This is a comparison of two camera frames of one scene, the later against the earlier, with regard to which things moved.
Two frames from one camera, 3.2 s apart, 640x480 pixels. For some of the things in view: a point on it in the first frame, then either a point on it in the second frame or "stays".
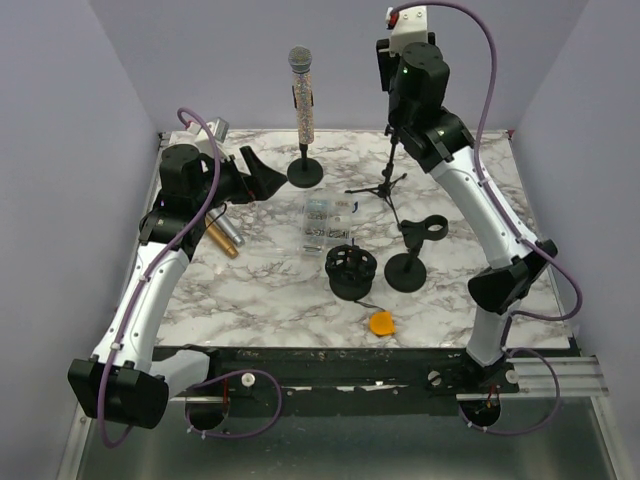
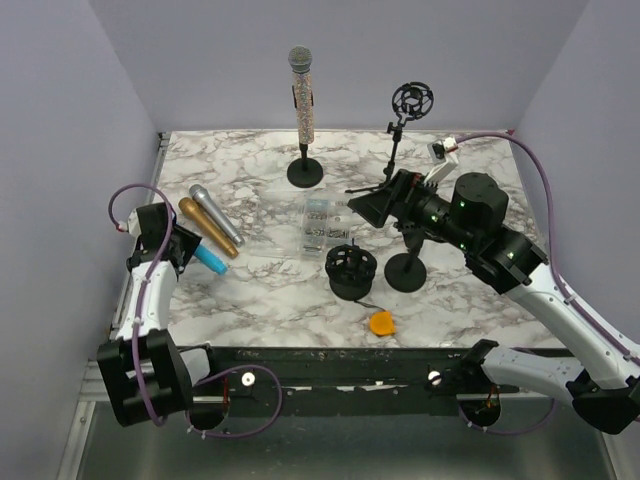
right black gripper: [385, 61] -> [399, 197]
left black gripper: [268, 181] -> [191, 242]
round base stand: [406, 272] stays
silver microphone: [228, 227] stays
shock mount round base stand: [351, 271] stays
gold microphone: [220, 238] stays
